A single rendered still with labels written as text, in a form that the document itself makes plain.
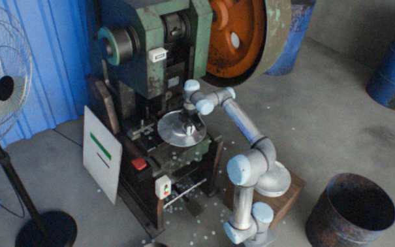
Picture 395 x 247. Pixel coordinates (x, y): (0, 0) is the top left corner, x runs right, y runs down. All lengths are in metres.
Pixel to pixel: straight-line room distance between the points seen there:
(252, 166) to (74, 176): 1.70
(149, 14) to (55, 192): 1.66
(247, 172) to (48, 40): 1.89
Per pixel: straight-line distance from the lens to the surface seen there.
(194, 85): 1.50
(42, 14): 2.53
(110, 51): 1.40
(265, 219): 1.62
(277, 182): 2.15
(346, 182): 2.38
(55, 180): 2.66
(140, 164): 1.64
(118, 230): 2.31
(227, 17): 1.74
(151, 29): 1.36
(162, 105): 1.71
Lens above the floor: 2.04
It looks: 43 degrees down
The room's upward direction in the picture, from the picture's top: 6 degrees clockwise
